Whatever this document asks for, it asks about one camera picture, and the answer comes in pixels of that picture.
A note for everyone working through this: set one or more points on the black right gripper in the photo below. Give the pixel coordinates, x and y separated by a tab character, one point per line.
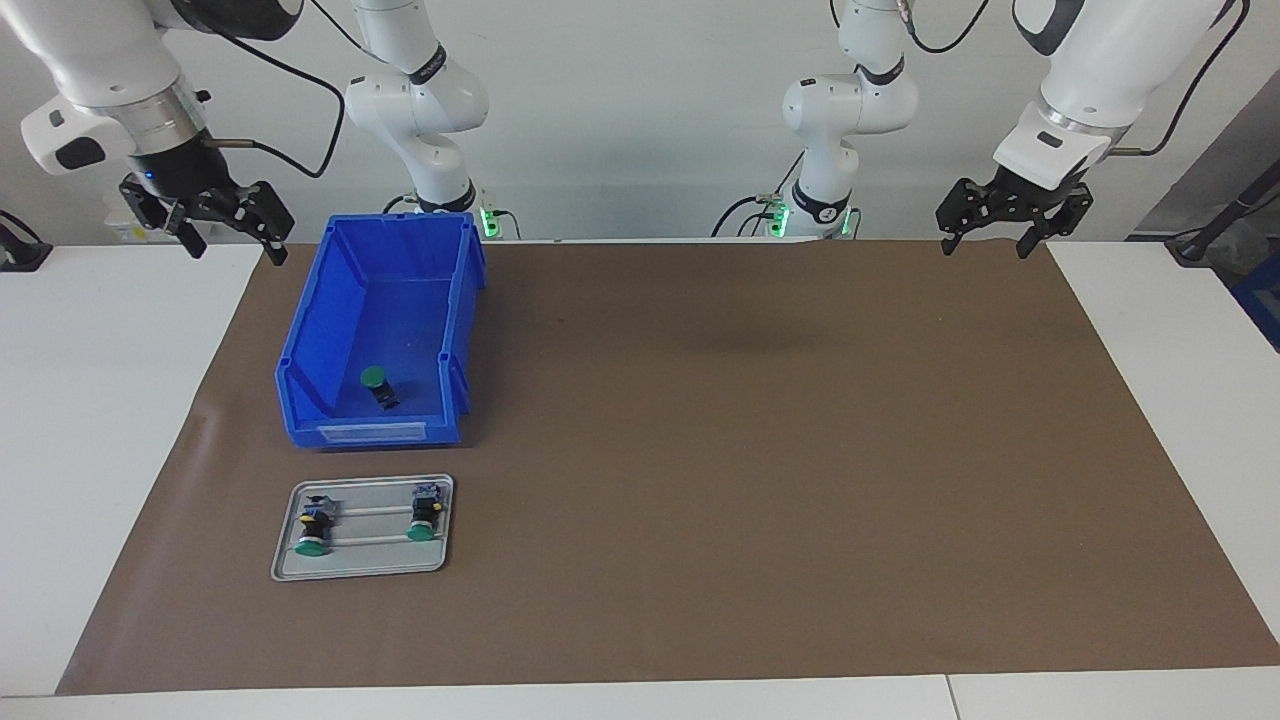
180	175

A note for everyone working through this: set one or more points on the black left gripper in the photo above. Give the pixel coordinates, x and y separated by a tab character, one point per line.
1030	200

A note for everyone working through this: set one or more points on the green push button switch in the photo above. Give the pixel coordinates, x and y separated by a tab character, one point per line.
373	377
313	525
425	512

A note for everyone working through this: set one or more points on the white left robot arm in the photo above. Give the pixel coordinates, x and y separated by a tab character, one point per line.
1090	70

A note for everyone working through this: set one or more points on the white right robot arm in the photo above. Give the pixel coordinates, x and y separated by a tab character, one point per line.
100	50

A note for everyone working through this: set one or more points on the black stand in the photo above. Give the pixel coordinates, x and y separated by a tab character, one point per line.
1190	245

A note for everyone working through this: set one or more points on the blue plastic storage bin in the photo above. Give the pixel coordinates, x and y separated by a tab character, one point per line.
400	300

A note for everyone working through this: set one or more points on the blue crate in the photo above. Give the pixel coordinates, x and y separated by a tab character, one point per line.
1262	300

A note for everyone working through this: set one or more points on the silver metal tray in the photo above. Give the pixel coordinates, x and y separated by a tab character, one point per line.
365	560

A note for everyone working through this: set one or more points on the brown table mat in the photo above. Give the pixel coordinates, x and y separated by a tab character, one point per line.
700	550

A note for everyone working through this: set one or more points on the white wall socket box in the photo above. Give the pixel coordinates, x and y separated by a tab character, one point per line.
118	232

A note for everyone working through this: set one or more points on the black clamp mount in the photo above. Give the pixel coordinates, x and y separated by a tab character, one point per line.
25	255

